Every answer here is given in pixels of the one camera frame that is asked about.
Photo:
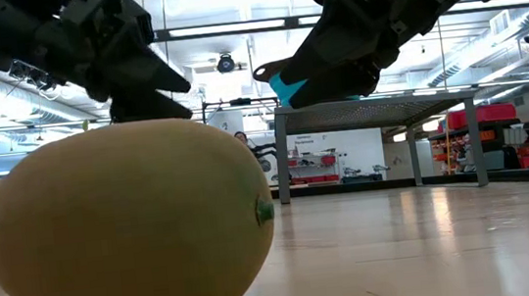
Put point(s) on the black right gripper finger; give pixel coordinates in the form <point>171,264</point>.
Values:
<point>337,88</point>
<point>333,54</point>

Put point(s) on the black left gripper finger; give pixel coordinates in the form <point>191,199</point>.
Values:
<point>160,72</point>
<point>152,108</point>

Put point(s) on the large yellow fruit green stem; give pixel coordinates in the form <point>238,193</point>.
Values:
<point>125,231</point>

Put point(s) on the black background robot arm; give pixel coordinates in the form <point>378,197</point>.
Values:
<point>265,155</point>

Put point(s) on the grey perforated metal stand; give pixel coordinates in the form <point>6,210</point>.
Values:
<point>364,110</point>

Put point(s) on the blue collapsible bowl grey rim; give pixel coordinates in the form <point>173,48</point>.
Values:
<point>283,92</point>

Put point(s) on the black ceiling spotlight cluster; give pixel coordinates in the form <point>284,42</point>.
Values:
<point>30,76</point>

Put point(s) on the green leafy plant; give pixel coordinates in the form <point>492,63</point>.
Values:
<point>86,124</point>

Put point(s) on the cart with red bins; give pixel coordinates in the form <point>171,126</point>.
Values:
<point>313,167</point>

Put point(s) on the person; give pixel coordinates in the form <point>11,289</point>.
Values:
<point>241,138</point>

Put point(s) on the white air vent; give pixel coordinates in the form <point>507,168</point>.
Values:
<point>500,23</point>

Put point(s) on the large red storage bin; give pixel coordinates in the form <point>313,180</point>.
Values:
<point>487,114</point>

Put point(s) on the black shelf rack with bins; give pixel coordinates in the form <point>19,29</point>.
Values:
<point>515,141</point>

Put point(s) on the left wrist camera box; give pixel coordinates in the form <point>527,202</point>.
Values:
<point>89,6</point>

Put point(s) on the black overhead frame light bar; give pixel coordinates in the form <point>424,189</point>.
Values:
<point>232,28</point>

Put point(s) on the black background rig frame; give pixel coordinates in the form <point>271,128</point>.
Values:
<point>240,102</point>

